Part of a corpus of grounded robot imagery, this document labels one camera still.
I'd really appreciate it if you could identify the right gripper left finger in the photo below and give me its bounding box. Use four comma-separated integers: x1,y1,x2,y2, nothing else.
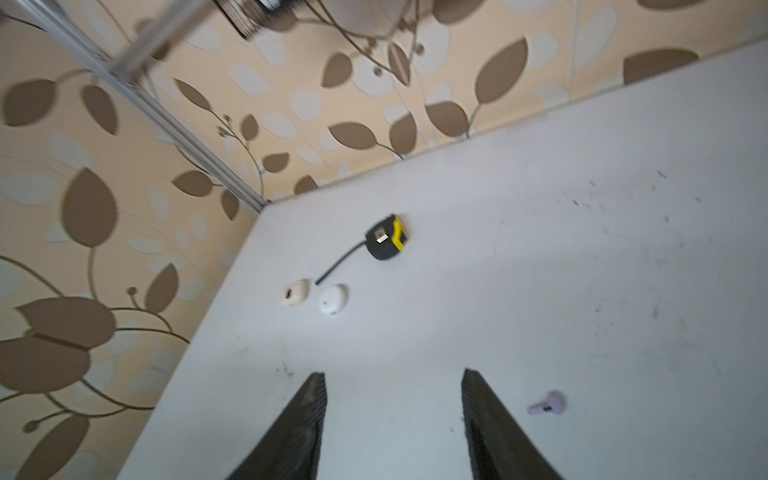
229,372,327,480

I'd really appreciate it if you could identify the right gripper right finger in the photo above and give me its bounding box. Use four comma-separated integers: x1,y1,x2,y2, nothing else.
461,369,562,480

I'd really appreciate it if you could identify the white round earbud case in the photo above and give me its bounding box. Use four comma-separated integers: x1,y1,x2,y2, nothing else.
319,284,348,317

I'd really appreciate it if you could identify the black yellow tape measure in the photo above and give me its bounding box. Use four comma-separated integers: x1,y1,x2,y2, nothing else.
314,214,410,286

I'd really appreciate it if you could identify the rear wire basket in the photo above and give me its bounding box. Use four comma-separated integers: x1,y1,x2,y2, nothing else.
213,1,424,40

